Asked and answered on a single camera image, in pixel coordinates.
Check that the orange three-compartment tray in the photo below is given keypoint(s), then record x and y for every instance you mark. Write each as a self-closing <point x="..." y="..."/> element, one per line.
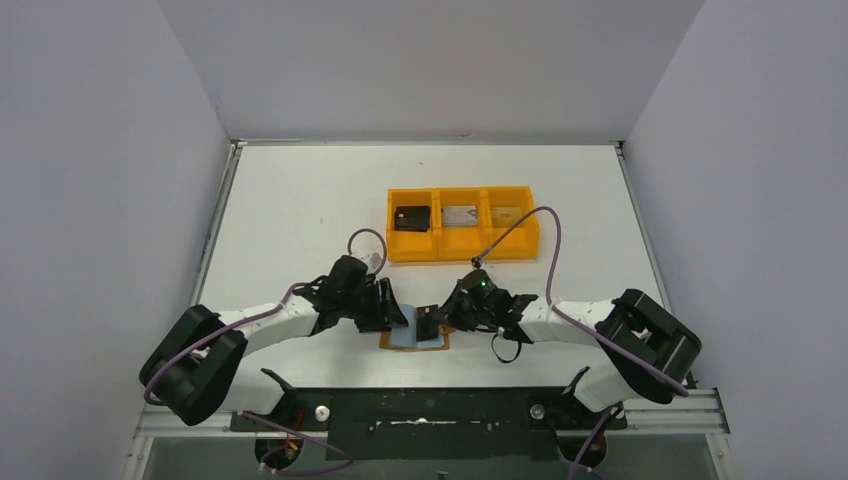
<point x="441" y="244"/>

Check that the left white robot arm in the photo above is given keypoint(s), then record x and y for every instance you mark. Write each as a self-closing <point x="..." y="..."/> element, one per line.
<point x="197" y="369"/>

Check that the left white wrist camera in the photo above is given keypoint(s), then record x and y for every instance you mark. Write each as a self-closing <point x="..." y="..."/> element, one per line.
<point x="374" y="261"/>

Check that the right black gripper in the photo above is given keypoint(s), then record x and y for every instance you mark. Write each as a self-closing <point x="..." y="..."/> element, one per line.
<point x="450" y="313"/>

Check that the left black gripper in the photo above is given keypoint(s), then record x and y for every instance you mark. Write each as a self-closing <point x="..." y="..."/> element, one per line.
<point x="383" y="302"/>

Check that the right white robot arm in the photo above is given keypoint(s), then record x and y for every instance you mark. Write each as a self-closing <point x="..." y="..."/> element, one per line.
<point x="649" y="352"/>

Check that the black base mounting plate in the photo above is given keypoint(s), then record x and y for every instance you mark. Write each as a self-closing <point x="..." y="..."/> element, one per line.
<point x="417" y="424"/>

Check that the aluminium frame rail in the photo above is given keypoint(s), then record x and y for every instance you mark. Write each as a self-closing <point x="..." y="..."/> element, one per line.
<point x="137" y="458"/>

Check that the tan leather card holder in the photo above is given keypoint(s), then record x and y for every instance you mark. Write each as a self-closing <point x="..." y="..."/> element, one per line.
<point x="404" y="338"/>

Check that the black credit card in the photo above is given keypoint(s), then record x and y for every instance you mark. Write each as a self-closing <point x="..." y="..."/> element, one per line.
<point x="412" y="218"/>

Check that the silver credit card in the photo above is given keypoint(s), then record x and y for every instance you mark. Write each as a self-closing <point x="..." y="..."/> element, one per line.
<point x="459" y="216"/>

